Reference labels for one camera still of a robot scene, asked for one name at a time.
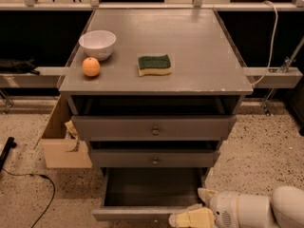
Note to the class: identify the grey bottom drawer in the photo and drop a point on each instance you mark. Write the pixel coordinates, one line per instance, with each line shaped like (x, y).
(151, 194)

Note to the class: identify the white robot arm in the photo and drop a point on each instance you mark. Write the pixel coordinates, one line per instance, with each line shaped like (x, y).
(283, 209)

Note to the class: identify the white bowl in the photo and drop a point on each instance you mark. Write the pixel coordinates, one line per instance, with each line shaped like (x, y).
(98, 44)

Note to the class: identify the orange fruit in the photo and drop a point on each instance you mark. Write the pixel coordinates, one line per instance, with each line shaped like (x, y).
(91, 67)

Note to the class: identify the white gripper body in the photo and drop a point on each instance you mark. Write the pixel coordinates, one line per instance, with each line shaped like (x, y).
(223, 209)

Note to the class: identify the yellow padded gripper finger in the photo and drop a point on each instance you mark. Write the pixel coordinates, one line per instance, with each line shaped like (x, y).
(195, 216)
(206, 194)

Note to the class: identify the grey top drawer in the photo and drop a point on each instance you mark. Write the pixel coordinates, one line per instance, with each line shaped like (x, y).
(154, 118)

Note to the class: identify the grey drawer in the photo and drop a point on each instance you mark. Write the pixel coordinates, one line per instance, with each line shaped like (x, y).
(153, 154)
(151, 194)
(154, 118)

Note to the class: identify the black object on rail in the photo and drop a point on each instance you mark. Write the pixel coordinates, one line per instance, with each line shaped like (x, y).
(18, 66)

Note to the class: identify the black bar on floor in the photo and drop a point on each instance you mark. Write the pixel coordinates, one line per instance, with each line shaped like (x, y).
(5, 152)

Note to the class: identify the grey drawer cabinet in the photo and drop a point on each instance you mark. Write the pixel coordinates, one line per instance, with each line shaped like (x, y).
(202, 60)

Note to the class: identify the grey middle drawer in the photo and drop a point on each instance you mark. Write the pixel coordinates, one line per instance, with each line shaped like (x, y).
(153, 154)

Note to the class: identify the green yellow sponge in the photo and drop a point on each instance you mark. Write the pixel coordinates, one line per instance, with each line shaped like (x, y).
(154, 65)

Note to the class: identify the cardboard box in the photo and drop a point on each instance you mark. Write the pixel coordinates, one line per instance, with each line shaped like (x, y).
(60, 148)

